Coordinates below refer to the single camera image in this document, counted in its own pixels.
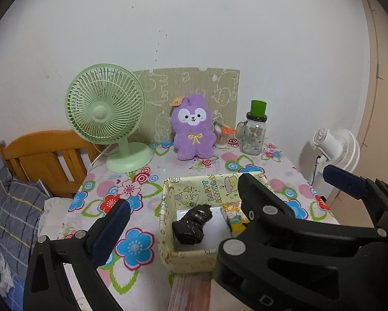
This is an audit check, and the white bed sheet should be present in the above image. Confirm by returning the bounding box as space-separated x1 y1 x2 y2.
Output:
37 197 81 237

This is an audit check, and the floral tablecloth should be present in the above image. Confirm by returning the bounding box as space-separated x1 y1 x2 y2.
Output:
39 140 341 311

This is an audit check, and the green desk fan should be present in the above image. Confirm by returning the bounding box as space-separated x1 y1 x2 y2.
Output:
65 64 155 173

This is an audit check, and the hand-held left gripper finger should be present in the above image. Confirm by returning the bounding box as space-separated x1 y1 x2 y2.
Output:
23 197 132 311

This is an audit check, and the white standing fan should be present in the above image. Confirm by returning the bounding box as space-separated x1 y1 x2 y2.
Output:
311 128 361 185

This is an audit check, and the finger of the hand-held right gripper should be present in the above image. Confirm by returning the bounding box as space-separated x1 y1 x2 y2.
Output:
323 165 388 244
215 173 388 311

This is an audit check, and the purple plush toy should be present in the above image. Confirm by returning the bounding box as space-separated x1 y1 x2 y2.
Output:
169 93 218 161

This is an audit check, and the black fan power cable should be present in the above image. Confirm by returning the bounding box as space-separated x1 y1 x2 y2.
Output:
315 155 325 188

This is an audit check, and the wooden bed headboard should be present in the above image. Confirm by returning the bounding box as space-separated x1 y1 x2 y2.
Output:
0 130 99 199

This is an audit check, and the glass mug jar green lid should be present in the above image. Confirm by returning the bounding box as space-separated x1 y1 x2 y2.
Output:
235 100 269 155

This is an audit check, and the white fan power cord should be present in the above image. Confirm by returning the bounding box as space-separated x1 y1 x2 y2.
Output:
86 143 117 173

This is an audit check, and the clear cotton swab jar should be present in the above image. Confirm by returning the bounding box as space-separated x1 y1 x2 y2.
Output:
213 121 238 149

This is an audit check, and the green printed cardboard sheet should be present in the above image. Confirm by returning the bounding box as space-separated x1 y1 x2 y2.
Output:
132 67 240 145

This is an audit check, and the yellow printed storage box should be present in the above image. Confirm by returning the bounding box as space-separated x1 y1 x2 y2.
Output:
158 172 274 273

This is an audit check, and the black plastic bag bundle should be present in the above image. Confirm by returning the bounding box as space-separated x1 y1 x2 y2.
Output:
171 203 213 245

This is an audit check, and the pink packet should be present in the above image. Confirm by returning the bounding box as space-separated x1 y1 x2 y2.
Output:
167 272 214 311

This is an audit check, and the beige door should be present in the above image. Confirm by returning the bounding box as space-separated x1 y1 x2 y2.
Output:
323 0 388 224

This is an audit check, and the small yellow printed packet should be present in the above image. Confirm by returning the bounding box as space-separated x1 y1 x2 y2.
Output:
221 202 251 238

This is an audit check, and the blue plaid pillow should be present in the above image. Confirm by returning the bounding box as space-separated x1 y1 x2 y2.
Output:
0 165 54 253

